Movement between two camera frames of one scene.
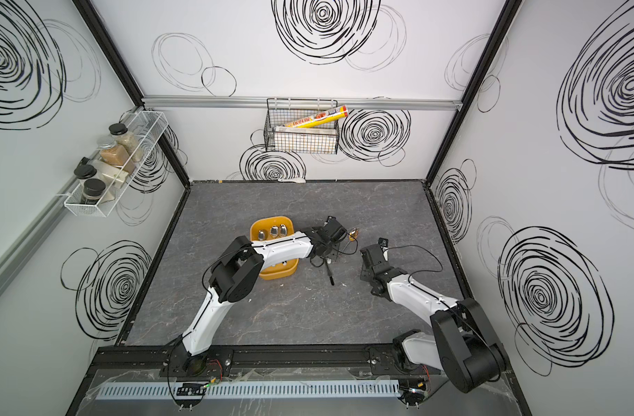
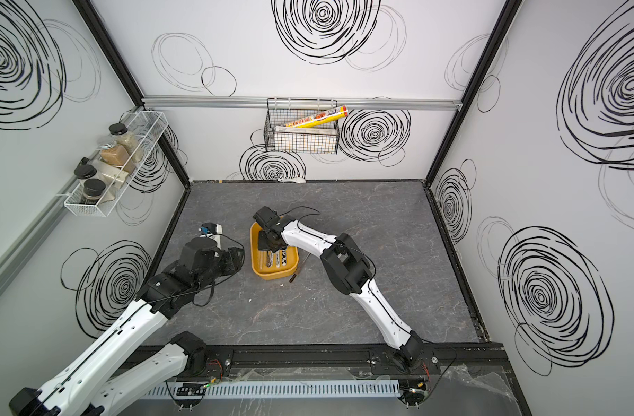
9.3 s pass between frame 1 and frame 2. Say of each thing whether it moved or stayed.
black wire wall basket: stayed
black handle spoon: moved
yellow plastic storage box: stayed
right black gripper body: moved
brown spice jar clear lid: stayed
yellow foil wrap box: stayed
